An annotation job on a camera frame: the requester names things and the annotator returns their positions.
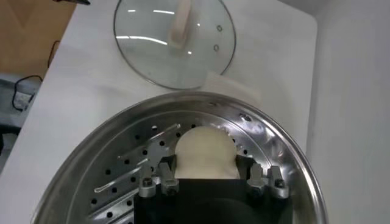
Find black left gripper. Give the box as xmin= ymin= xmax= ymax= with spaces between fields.
xmin=52 ymin=0 xmax=91 ymax=5

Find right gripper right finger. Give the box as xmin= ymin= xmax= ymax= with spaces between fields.
xmin=236 ymin=154 xmax=289 ymax=199

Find white steamed baozi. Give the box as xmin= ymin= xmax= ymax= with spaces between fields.
xmin=174 ymin=126 xmax=241 ymax=180

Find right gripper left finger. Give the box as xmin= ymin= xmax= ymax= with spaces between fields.
xmin=138 ymin=154 xmax=180 ymax=198

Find steel steamer basket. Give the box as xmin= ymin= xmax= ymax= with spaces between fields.
xmin=30 ymin=71 xmax=328 ymax=224

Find glass lid with cream handle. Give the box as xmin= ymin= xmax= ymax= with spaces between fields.
xmin=113 ymin=0 xmax=237 ymax=90

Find black floor cable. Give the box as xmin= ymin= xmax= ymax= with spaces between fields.
xmin=11 ymin=74 xmax=44 ymax=113

